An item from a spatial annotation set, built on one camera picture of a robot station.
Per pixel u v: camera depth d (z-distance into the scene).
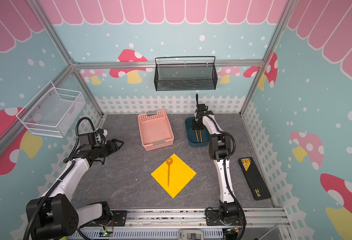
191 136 1.09
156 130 1.09
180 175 0.90
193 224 0.74
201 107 0.93
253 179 0.88
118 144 0.78
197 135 1.06
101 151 0.71
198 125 0.98
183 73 0.95
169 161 0.94
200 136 1.06
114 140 0.77
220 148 0.67
